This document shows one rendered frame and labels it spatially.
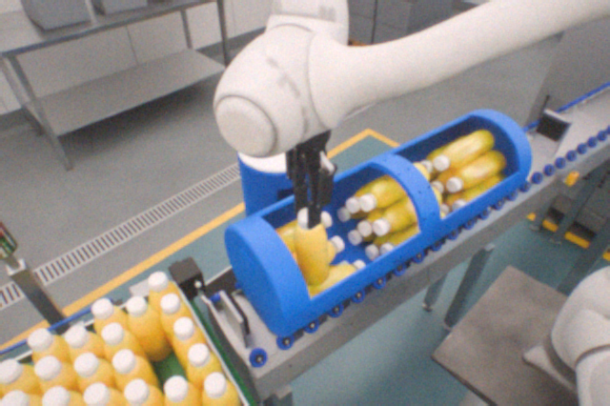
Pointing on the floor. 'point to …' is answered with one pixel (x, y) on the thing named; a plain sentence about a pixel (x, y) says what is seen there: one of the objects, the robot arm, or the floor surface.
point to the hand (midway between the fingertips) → (307, 207)
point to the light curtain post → (599, 246)
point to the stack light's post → (36, 293)
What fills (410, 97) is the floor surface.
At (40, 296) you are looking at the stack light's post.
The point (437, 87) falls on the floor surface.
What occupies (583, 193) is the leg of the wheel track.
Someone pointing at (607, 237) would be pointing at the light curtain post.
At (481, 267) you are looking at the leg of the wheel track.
